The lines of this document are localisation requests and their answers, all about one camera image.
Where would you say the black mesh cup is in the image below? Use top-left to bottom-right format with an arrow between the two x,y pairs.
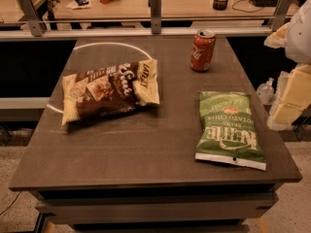
213,0 -> 228,11

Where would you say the black floor cable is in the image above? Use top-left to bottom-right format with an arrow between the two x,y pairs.
0,191 -> 22,216

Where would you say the green kettle chip bag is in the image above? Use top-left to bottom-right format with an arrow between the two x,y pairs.
195,91 -> 266,171

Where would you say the middle metal bracket post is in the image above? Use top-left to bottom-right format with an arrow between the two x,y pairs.
150,0 -> 161,34

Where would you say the metal bracket post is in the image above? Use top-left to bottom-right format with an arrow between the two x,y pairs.
150,0 -> 161,34
268,0 -> 293,31
17,0 -> 46,37

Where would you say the left metal bracket post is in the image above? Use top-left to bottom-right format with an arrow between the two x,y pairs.
17,0 -> 46,37

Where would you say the right metal bracket post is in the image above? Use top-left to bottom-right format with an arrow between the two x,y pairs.
268,0 -> 293,31

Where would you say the brown chip bag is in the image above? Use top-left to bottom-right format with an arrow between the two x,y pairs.
62,59 -> 159,124

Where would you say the black cable on desk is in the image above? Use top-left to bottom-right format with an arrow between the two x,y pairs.
231,0 -> 265,14

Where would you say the red coke can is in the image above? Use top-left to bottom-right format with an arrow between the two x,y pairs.
190,29 -> 216,72

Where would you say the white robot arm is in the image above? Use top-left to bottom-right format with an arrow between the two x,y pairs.
264,0 -> 311,131

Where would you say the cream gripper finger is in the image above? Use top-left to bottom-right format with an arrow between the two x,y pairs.
267,64 -> 311,131
263,22 -> 290,49

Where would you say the clear sanitizer bottle left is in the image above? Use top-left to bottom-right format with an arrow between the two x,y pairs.
257,78 -> 274,104

